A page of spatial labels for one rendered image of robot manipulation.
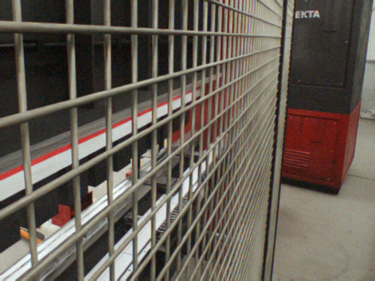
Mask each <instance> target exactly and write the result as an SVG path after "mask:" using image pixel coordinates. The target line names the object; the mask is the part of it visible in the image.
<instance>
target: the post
mask: <svg viewBox="0 0 375 281"><path fill-rule="evenodd" d="M287 7H288V0H283V15H282V18H283V19H282V24H281V27H283V28H281V36H282V37H281V42H280V45H281V46H280V50H279V55H280V56H279V63H280V64H279V68H278V72H279V73H278V78H277V81H278V82H277V94H276V98H277V100H276V104H275V106H276V110H275V115H276V116H275V121H274V123H275V126H274V131H273V132H275V133H274V135H273V139H274V142H273V152H272V156H273V157H272V160H271V164H272V167H271V177H270V179H271V182H270V183H269V187H270V188H269V193H268V194H269V199H268V201H267V202H268V203H269V204H268V207H267V209H268V212H267V222H266V225H267V227H266V235H265V239H266V240H265V242H264V245H265V247H264V251H263V252H264V256H263V263H262V266H263V268H262V278H261V279H262V281H265V271H266V262H267V250H268V245H269V229H270V220H271V203H272V200H273V187H274V178H275V161H276V152H277V135H278V126H279V118H280V109H281V92H282V83H283V66H284V57H285V41H286V32H287V28H286V23H287Z"/></svg>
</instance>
